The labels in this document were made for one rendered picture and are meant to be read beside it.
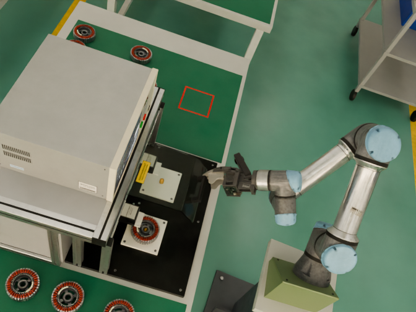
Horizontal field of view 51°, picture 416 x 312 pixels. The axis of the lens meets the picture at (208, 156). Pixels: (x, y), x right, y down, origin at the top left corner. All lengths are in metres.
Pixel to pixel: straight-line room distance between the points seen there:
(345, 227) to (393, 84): 2.50
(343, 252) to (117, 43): 1.57
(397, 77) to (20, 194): 3.27
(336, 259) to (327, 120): 2.12
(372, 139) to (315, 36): 2.82
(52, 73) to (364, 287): 2.28
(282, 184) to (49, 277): 0.91
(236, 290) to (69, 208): 1.42
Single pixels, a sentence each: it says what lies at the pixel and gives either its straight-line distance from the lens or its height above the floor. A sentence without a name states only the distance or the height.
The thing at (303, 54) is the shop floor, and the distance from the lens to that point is 4.02.
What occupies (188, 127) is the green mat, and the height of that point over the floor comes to 0.75.
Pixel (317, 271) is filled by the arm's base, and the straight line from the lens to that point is 1.77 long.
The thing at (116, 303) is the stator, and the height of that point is 0.78.
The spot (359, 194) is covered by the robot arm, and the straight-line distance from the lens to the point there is 1.58.
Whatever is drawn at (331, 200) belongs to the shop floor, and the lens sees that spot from 3.18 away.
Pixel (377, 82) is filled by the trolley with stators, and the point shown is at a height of 0.18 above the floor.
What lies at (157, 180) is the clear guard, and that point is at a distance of 1.58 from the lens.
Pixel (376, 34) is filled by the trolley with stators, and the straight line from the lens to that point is 4.36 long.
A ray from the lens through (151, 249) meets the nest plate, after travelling 1.77.
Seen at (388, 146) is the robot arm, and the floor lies 1.42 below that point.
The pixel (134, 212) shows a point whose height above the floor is 0.92.
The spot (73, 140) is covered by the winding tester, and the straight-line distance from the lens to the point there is 1.34.
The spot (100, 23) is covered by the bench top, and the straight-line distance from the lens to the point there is 2.55.
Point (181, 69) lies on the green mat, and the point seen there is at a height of 0.75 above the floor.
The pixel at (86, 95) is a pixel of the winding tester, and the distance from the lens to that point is 1.45.
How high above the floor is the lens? 2.42
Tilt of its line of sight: 54 degrees down
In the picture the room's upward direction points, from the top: 24 degrees clockwise
